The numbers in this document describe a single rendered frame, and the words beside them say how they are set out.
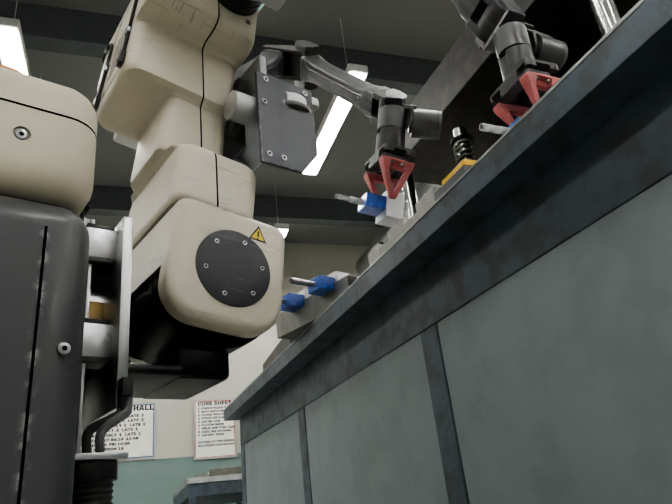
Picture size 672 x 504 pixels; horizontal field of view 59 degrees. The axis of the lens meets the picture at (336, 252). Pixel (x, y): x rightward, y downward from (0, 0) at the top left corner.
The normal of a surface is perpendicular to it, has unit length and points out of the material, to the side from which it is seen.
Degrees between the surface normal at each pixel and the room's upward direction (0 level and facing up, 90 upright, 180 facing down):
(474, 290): 90
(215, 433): 90
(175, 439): 90
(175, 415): 90
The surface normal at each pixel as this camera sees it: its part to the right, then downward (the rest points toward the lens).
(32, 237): 0.59, -0.38
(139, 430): 0.30, -0.41
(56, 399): 0.80, -0.32
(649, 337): -0.93, -0.05
